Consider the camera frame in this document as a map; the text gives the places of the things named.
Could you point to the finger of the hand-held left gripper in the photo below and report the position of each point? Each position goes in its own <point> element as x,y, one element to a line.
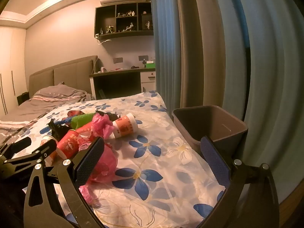
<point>16,146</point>
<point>46,149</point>

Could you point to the small pink plastic bag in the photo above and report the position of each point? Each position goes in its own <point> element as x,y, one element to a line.
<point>102,125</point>

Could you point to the grey padded headboard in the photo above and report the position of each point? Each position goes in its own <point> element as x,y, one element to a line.
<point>71,76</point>

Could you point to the large red paper cup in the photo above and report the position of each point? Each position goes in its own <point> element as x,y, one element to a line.
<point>68,144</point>

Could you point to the black nightstand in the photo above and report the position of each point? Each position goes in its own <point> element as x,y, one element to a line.
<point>23,98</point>

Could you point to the grey plastic bin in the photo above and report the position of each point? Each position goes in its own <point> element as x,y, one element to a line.
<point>213,121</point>

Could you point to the beige curtain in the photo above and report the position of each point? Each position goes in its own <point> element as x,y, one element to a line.
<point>201,52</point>

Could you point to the orange paper cup white rim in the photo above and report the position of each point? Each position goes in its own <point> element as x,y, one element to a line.
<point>123,127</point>

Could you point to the dark top desk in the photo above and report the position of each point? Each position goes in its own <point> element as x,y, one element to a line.
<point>114,72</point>

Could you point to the pale sheer curtain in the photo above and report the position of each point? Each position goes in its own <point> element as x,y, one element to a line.
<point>273,76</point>

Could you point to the small pink desk item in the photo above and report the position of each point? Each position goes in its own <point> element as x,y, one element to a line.
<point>102,69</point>

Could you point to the large pink plastic bag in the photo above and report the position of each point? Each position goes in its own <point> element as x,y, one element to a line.
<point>104,166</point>

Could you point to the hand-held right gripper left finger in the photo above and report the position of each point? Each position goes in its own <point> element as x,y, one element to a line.
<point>87,163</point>

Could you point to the blue floral blanket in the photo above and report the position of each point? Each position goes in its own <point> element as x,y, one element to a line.
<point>154,161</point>

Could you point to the green box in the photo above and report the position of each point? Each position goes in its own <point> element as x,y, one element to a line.
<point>150,64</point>

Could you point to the small black desk item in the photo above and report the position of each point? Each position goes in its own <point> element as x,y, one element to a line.
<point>135,66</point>

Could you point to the white wardrobe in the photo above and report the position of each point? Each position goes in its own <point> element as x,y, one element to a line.
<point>11,71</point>

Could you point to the black crumpled wrapper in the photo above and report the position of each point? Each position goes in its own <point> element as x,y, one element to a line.
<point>109,116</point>

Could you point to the group of small figurines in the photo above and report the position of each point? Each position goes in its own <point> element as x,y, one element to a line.
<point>129,13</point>

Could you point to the white desk drawer unit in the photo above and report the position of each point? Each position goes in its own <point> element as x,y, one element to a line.
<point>147,80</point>

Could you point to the grey wall socket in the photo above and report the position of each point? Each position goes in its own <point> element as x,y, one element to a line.
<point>118,60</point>
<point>143,57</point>

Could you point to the black plastic bag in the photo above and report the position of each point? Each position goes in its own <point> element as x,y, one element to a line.
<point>57,128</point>

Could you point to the dark wall shelf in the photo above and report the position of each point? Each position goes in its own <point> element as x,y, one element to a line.
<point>104,21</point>

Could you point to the grey striped duvet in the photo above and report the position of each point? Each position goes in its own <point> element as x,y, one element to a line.
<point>42,102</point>

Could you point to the red and black wrapper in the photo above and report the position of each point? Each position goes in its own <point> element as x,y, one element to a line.
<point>76,112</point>

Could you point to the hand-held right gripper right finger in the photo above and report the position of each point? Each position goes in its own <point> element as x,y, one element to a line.
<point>213,161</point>

